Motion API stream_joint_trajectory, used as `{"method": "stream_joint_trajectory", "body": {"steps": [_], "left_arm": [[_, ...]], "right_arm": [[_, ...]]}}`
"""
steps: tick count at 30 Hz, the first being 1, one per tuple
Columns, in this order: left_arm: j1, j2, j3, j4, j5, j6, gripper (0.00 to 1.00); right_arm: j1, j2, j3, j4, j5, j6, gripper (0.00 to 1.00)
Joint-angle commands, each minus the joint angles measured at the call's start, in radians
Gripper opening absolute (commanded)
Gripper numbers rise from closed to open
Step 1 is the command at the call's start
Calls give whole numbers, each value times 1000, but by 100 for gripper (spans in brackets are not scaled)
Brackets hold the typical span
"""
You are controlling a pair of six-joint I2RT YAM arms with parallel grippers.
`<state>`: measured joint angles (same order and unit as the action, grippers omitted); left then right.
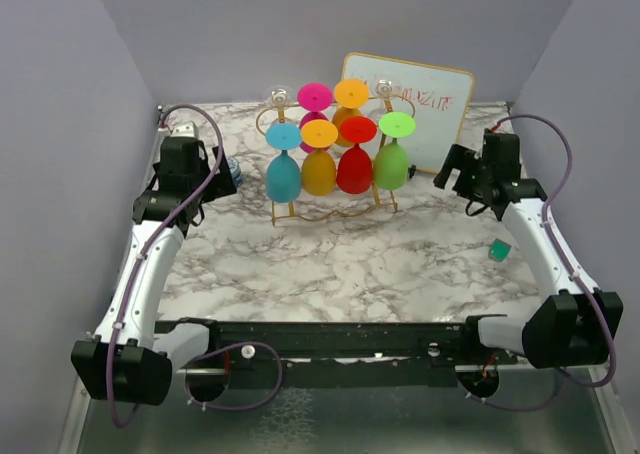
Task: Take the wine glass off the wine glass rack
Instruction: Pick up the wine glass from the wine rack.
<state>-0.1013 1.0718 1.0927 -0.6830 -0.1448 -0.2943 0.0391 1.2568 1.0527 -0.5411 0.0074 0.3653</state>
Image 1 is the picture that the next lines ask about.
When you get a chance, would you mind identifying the clear wine glass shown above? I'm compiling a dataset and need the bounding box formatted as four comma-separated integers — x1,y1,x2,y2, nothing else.
369,76,398,101
263,85,294,109

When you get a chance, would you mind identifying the blue patterned small jar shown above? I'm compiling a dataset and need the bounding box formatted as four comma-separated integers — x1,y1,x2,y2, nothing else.
227,157,243,187

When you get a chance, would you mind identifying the left clear wine glass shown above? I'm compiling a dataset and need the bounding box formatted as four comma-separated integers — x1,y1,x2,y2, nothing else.
263,85,294,109

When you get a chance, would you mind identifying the right clear wine glass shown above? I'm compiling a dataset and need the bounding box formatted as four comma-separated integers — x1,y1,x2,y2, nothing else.
369,76,398,101

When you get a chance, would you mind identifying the red wine glass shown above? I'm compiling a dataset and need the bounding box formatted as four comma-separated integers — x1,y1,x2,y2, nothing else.
336,116,377,194

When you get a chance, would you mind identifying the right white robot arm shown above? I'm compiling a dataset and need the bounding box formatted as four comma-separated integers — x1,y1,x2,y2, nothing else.
434,131,623,368

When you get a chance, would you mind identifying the gold wire glass rack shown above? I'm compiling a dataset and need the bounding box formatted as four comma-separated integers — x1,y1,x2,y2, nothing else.
255,89,400,223

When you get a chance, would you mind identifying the green wine glass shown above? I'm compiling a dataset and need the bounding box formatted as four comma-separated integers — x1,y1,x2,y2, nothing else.
373,112,416,191

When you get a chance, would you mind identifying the front yellow wine glass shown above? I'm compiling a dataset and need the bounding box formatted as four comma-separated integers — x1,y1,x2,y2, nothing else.
301,119,338,196

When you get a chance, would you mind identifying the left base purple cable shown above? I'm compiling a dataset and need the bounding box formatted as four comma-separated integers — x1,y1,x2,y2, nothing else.
183,341,284,413

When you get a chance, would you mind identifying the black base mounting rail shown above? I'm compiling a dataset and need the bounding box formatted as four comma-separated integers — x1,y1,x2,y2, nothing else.
182,319,517,389

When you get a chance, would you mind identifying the teal green cube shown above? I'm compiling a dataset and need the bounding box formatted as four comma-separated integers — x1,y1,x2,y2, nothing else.
488,238,511,262

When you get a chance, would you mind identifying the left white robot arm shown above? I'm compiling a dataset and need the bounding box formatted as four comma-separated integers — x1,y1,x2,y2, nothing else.
71,134,236,406

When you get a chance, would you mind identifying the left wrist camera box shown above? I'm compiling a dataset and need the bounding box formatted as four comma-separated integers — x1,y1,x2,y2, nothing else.
171,121,200,141

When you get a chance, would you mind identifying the blue wine glass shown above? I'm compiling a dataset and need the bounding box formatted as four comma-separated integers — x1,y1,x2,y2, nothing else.
265,123,302,203

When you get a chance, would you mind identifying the back orange wine glass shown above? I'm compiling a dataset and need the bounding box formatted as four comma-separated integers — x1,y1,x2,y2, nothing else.
332,78,369,130

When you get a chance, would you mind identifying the pink wine glass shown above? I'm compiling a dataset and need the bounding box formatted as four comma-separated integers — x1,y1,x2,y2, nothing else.
297,83,333,129

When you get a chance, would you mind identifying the gold framed whiteboard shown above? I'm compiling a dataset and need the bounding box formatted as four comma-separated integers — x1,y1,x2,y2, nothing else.
342,53,475,173

